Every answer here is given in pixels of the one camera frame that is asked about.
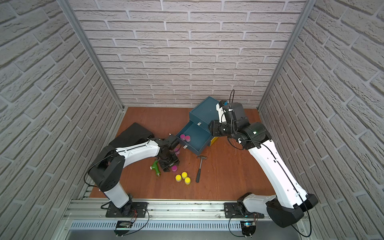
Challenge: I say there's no left controller box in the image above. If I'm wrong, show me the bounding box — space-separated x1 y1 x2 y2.
114 221 134 237

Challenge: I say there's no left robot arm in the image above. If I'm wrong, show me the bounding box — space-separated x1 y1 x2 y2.
87 135 180 209

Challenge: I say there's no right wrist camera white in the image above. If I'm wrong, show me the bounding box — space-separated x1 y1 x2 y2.
216 100 228 123

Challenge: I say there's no right controller box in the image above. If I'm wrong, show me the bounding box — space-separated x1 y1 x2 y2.
240 221 256 238

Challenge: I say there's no black tool case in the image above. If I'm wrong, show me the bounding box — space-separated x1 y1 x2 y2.
109 123 154 148

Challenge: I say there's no teal drawer cabinet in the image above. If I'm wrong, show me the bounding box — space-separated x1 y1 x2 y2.
188 95 223 147

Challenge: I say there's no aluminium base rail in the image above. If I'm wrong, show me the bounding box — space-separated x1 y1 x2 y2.
64 198 310 232

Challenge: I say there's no controller box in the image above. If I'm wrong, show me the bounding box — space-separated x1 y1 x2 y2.
114 221 134 237
240 221 256 238

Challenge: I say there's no right corner aluminium post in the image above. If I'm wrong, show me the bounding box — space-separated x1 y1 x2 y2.
257 0 316 112

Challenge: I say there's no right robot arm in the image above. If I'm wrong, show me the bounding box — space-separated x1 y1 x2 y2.
209 101 319 228

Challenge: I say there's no corner aluminium post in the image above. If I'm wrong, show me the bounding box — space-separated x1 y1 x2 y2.
257 0 316 112
58 0 125 111

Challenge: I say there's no green toy drill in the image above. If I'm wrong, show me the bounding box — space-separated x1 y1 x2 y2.
150 160 161 177

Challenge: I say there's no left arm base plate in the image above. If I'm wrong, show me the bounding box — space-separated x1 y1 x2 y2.
106 202 149 218

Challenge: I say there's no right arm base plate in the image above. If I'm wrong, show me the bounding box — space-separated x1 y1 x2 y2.
224 202 265 219

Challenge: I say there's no steel claw hammer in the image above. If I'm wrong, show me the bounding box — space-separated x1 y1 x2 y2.
196 156 207 183

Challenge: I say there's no left corner aluminium post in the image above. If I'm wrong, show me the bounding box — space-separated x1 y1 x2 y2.
58 0 125 111

